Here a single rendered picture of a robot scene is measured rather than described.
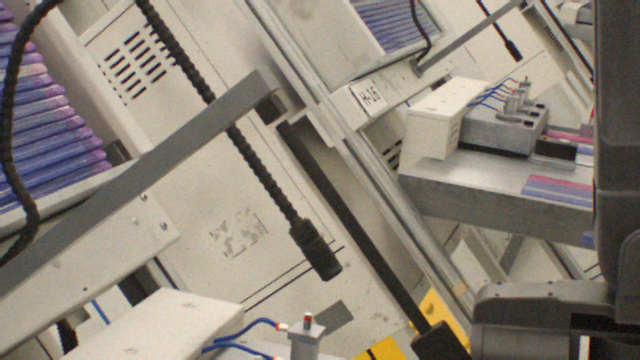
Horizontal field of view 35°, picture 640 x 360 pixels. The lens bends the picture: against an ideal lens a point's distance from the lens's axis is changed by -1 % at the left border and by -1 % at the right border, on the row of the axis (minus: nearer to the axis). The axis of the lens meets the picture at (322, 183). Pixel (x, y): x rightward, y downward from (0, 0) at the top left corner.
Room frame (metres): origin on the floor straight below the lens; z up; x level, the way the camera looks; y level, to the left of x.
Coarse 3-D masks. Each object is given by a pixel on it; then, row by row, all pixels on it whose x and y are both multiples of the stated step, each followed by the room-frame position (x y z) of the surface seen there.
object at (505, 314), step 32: (480, 288) 0.63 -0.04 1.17; (512, 288) 0.61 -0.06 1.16; (544, 288) 0.61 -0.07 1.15; (576, 288) 0.61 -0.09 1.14; (608, 288) 0.61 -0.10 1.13; (480, 320) 0.60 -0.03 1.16; (512, 320) 0.60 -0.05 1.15; (544, 320) 0.59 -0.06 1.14; (480, 352) 0.59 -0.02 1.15; (512, 352) 0.59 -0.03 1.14; (544, 352) 0.59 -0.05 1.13
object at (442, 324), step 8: (440, 320) 0.56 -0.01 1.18; (432, 328) 0.56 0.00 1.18; (440, 328) 0.55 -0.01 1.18; (448, 328) 0.56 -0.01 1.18; (416, 336) 0.56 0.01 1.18; (424, 336) 0.55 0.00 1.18; (432, 336) 0.55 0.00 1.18; (440, 336) 0.55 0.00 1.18; (448, 336) 0.55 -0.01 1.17; (416, 344) 0.56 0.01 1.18; (424, 344) 0.55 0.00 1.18; (432, 344) 0.55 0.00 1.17; (440, 344) 0.55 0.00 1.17; (448, 344) 0.55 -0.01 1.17; (456, 344) 0.55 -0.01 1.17; (416, 352) 0.56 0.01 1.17; (424, 352) 0.55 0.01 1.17; (432, 352) 0.55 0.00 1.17; (440, 352) 0.55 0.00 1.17; (448, 352) 0.55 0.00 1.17; (456, 352) 0.55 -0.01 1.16; (464, 352) 0.56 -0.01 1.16
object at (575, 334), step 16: (576, 320) 0.60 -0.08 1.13; (592, 320) 0.60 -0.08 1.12; (608, 320) 0.60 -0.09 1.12; (576, 336) 0.59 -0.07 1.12; (592, 336) 0.59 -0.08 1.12; (608, 336) 0.58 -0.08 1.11; (624, 336) 0.58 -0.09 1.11; (576, 352) 0.59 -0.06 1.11; (592, 352) 0.60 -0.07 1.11; (608, 352) 0.58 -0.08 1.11; (624, 352) 0.58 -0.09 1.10
